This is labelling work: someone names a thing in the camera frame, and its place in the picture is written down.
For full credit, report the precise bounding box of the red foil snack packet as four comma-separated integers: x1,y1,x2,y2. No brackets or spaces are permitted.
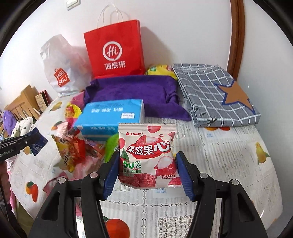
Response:
69,136,86,165

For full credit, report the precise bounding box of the pink yellow snack packet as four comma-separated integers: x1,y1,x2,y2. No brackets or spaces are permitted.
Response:
65,103,82,130

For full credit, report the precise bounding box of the lychee gummy snack packet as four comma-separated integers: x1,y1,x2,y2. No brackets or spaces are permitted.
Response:
118,123,182,189

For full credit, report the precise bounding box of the wooden chair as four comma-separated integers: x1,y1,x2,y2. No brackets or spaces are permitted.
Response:
4,85,40,120

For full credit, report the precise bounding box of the decorated brown box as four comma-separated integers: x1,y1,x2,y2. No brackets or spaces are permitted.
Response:
35,90,52,112

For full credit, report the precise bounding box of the fruit print tablecloth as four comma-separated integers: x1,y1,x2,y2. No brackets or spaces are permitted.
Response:
10,97,283,237

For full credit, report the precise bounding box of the blue tissue pack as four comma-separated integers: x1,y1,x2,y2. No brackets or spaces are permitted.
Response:
73,99,144,141

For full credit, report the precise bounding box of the green snack packet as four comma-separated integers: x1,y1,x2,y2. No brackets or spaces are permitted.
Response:
104,133,119,163

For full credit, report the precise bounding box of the white Miniso plastic bag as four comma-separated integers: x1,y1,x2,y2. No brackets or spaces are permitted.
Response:
40,34,92,97

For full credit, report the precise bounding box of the grey checkered folded cloth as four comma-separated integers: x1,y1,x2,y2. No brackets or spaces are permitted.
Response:
173,64,261,127

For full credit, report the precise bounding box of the red paper bag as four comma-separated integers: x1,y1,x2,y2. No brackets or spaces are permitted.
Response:
84,19,146,78

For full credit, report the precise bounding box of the purple towel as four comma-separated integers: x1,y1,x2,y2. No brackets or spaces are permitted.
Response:
84,75,191,122

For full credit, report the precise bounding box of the yellow snack bag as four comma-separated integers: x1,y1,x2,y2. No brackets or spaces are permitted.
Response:
145,64,177,80

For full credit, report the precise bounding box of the white wall switch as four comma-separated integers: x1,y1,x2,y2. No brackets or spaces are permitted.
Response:
66,0,80,10

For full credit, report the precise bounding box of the brown wooden door frame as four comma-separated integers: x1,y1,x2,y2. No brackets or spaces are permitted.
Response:
227,0,245,81

